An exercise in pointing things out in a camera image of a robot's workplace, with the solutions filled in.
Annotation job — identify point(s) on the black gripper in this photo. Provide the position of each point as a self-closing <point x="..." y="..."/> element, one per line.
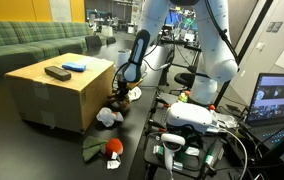
<point x="121" y="94"/>

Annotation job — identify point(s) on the open laptop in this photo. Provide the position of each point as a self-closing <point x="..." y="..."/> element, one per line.
<point x="265" y="117"/>

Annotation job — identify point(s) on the black rectangular block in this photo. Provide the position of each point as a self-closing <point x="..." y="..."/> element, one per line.
<point x="57" y="73"/>

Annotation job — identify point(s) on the large cardboard box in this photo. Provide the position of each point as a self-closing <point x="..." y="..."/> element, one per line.
<point x="71" y="104"/>

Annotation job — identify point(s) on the black office chair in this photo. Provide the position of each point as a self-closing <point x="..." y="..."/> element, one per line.
<point x="186" y="79"/>

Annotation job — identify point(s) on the red and green plush radish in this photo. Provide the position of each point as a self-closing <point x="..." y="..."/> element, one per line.
<point x="111" y="148"/>

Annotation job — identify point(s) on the white towel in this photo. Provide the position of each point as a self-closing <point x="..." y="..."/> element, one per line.
<point x="134" y="94"/>

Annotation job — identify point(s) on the white plush toy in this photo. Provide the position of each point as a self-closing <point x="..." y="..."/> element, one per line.
<point x="108" y="117"/>

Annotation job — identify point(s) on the green plaid sofa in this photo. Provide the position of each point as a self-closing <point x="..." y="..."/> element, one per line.
<point x="42" y="39"/>

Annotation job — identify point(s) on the blue sponge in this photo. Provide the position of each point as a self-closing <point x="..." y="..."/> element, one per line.
<point x="73" y="67"/>

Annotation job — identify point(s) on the brown plush moose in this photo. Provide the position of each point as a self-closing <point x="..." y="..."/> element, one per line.
<point x="117" y="107"/>

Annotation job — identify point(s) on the yellow green bottle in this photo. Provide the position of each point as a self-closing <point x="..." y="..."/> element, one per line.
<point x="183" y="97"/>

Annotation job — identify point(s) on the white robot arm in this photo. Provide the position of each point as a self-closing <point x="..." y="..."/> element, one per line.
<point x="218" y="60"/>

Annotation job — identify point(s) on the white VR controller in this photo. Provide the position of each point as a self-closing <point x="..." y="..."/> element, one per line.
<point x="172" y="143"/>

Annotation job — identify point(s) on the white VR headset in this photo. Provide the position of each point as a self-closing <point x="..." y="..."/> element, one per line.
<point x="199" y="118"/>

